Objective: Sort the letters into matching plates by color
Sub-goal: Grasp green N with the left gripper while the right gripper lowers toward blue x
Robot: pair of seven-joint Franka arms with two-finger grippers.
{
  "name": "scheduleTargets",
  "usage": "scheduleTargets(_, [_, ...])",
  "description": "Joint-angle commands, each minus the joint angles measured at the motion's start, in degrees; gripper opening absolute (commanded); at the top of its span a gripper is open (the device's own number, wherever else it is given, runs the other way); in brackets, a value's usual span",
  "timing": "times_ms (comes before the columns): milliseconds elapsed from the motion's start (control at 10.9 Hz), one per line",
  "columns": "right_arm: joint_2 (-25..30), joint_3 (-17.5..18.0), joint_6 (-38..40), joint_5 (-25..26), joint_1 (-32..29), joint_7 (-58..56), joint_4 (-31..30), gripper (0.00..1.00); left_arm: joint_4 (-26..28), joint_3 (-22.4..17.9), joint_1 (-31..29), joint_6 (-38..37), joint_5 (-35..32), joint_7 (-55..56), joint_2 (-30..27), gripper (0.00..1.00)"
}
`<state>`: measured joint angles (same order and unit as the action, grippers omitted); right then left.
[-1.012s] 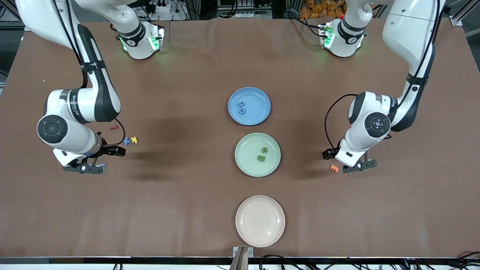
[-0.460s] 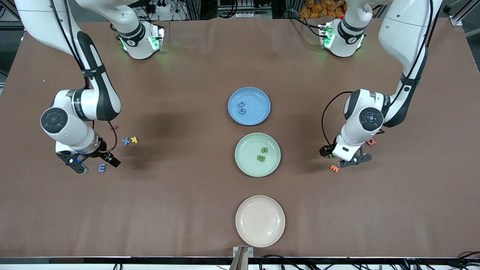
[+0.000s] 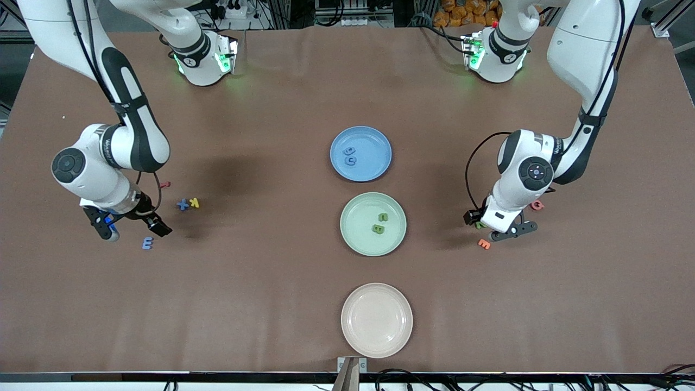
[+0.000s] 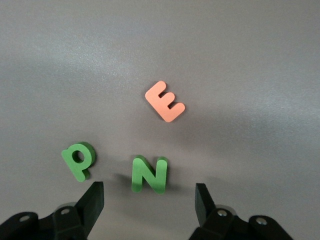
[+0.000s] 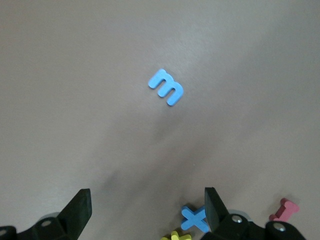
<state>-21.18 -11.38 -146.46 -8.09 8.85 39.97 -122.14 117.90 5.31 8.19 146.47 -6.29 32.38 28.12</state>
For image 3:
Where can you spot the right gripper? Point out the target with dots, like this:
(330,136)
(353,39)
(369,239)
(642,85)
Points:
(143,208)

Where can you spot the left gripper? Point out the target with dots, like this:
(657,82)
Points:
(470,217)

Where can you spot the blue foam letter X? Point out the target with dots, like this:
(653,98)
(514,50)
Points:
(182,205)

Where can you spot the green foam letter B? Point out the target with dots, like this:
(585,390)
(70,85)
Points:
(374,229)

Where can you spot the blue foam letter G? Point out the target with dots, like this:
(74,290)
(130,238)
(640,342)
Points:
(348,162)

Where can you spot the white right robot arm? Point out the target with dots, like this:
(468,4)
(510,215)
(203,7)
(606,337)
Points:
(95,179)

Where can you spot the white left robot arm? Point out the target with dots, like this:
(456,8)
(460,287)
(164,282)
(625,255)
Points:
(586,49)

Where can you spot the orange foam letter E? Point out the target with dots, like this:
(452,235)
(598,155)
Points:
(483,244)

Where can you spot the pink foam letter G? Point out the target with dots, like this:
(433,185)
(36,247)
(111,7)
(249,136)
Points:
(541,206)

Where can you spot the blue foam letter E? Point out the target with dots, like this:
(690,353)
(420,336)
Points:
(144,243)

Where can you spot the green round plate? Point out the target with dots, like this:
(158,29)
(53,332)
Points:
(358,228)

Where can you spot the beige round plate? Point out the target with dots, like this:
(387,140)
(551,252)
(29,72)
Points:
(377,320)

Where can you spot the blue round plate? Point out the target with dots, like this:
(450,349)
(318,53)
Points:
(374,146)

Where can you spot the brown table cover sheet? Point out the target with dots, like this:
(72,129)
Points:
(271,298)

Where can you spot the orange mesh bag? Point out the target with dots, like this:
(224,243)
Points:
(450,13)

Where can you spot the white power strip with plugs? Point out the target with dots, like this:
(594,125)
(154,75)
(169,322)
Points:
(236,10)

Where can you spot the long white power strip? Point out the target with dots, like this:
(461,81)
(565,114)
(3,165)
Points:
(353,21)

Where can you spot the grey metal bracket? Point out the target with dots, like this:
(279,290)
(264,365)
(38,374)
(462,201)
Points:
(353,366)

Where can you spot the aluminium frame profile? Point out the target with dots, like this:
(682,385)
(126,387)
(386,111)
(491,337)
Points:
(661,30)

